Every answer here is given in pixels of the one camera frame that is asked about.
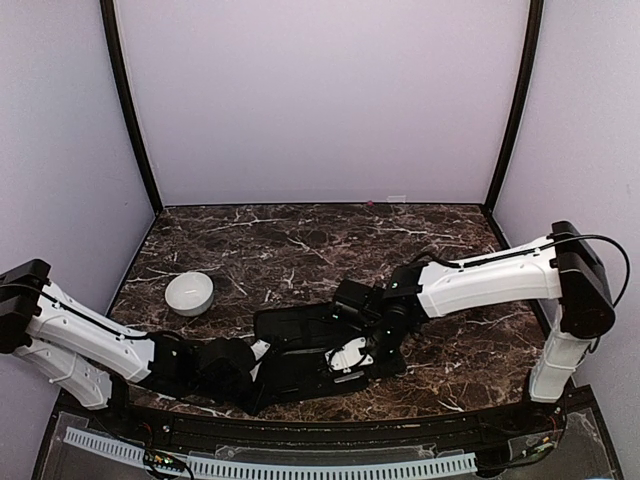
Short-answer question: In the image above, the black zippered tool case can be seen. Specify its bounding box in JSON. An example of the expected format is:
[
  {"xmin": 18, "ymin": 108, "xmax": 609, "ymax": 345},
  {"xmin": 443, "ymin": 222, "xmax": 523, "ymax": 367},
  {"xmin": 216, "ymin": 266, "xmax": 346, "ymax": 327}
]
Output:
[{"xmin": 241, "ymin": 303, "xmax": 396, "ymax": 416}]

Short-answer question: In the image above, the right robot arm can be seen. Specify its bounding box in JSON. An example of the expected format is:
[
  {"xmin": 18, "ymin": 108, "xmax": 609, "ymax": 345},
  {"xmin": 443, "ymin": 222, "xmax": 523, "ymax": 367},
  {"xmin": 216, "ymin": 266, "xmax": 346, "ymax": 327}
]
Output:
[{"xmin": 325, "ymin": 221, "xmax": 619, "ymax": 434}]

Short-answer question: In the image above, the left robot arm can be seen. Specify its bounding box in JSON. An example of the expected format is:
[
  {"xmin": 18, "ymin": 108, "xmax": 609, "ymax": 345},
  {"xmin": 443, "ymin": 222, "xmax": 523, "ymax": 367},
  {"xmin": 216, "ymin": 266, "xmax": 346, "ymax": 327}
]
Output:
[{"xmin": 1, "ymin": 259, "xmax": 270, "ymax": 436}]

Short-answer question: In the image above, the white ceramic bowl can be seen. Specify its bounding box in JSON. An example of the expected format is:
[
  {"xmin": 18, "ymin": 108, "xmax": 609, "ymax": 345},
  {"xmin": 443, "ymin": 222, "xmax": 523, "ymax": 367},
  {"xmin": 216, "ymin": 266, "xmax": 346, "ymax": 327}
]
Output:
[{"xmin": 164, "ymin": 272, "xmax": 215, "ymax": 317}]

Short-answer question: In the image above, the white slotted cable duct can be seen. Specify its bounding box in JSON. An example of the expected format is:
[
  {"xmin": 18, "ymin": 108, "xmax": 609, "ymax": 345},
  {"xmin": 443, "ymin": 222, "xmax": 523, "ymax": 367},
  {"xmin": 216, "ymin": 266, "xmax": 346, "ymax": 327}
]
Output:
[{"xmin": 63, "ymin": 427, "xmax": 478, "ymax": 479}]

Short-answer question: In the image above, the black front rail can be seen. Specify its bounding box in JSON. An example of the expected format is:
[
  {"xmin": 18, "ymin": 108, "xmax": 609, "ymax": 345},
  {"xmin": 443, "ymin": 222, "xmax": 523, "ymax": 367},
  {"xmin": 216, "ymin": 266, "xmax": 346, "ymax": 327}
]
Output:
[{"xmin": 51, "ymin": 386, "xmax": 596, "ymax": 453}]

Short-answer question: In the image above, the right black frame post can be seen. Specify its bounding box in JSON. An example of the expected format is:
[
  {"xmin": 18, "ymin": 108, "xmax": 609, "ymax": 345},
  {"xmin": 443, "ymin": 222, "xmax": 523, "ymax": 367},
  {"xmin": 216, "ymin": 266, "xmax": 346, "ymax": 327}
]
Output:
[{"xmin": 484, "ymin": 0, "xmax": 545, "ymax": 213}]

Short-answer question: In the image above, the black frame post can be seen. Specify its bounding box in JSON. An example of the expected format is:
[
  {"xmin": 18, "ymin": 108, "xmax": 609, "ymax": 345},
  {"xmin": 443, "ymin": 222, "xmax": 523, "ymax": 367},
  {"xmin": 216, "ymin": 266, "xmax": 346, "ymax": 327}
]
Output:
[
  {"xmin": 99, "ymin": 0, "xmax": 164, "ymax": 216},
  {"xmin": 484, "ymin": 0, "xmax": 545, "ymax": 213}
]

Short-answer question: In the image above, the left black frame post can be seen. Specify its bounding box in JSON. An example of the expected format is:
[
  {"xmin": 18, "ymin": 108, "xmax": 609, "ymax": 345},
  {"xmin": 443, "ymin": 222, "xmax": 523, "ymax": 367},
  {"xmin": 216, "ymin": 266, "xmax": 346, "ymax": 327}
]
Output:
[{"xmin": 99, "ymin": 0, "xmax": 164, "ymax": 216}]

